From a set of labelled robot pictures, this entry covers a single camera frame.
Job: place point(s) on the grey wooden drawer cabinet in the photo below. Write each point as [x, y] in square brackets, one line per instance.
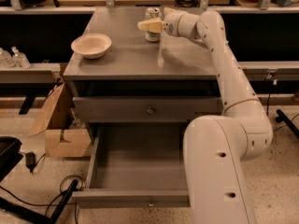
[134, 67]

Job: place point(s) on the closed grey top drawer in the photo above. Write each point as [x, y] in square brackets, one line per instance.
[144, 109]

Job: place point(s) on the grey metal shelf rail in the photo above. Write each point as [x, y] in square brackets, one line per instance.
[266, 71]
[43, 73]

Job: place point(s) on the white paper bowl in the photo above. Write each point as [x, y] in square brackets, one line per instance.
[91, 46]

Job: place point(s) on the white green 7up can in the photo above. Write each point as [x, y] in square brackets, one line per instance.
[152, 13]

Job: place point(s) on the clear sanitizer bottle right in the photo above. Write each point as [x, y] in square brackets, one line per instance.
[20, 59]

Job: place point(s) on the open grey middle drawer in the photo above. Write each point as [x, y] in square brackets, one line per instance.
[136, 166]

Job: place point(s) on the clear sanitizer bottle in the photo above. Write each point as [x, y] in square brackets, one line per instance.
[20, 59]
[5, 58]

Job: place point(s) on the clear sanitizer bottle left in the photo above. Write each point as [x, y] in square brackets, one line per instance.
[5, 58]

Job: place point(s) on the grey metal shelf rail right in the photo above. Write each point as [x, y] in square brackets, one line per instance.
[266, 71]

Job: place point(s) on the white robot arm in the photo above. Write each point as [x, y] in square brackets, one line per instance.
[215, 146]

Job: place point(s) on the black power adapter left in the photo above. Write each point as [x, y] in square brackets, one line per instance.
[30, 160]

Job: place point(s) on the grey metal shelf rail left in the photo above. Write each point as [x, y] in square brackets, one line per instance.
[43, 73]

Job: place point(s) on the black stand leg right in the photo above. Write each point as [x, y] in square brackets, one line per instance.
[281, 117]

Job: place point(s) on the open cardboard box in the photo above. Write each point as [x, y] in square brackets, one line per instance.
[62, 140]

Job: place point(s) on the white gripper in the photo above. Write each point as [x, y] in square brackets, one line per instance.
[171, 25]

